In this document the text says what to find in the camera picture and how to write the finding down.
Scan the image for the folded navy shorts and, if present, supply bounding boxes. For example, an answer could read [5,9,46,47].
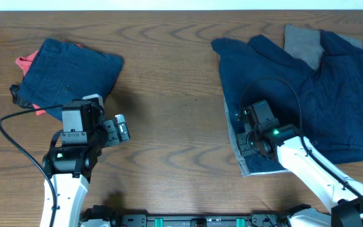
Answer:
[19,38,124,120]

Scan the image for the folded black striped garment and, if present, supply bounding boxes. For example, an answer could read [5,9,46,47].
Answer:
[9,84,34,109]

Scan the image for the folded red garment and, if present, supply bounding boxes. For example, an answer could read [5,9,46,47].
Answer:
[15,44,82,116]

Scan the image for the grey shorts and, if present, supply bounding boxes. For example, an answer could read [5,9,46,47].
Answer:
[224,24,363,177]

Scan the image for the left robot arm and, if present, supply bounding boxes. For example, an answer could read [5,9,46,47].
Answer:
[40,98,130,226]

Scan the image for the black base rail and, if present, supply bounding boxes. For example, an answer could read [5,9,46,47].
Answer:
[78,205,290,227]

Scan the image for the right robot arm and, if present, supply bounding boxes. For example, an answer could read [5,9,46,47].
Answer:
[237,100,363,226]

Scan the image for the navy blue shorts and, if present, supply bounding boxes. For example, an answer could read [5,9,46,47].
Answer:
[211,30,363,175]

